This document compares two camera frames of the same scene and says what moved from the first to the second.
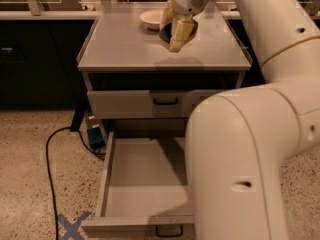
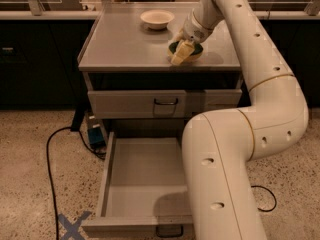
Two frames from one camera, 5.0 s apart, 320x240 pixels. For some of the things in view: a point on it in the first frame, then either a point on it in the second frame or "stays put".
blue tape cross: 71,229 stays put
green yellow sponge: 165,31 → 196,54
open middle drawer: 145,190 stays put
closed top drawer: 146,104 stays put
